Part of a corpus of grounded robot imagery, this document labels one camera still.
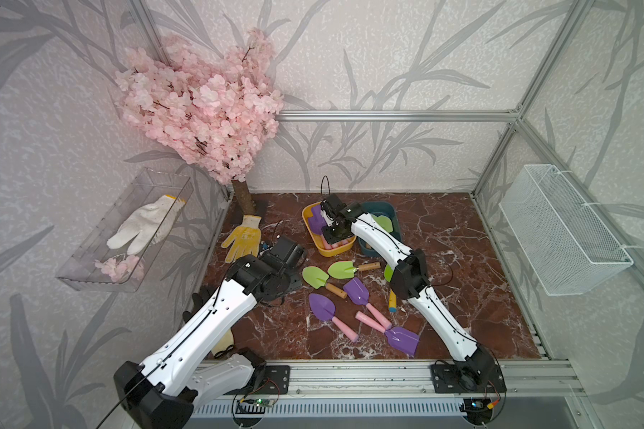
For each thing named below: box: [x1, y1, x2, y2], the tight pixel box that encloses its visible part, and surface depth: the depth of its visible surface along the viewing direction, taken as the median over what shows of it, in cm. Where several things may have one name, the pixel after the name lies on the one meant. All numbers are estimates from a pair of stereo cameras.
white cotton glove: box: [106, 193, 186, 255], surface depth 68 cm
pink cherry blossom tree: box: [114, 28, 284, 216], surface depth 75 cm
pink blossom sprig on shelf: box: [93, 254, 146, 283], surface depth 60 cm
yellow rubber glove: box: [220, 214, 263, 264], surface depth 109 cm
